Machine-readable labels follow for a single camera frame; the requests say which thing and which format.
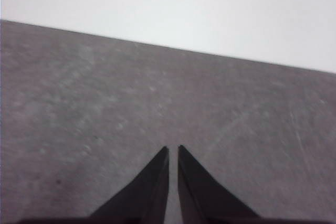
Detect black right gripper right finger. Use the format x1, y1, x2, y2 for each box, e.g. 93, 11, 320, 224
177, 144, 260, 220

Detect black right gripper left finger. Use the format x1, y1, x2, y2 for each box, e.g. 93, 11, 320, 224
89, 146, 170, 219

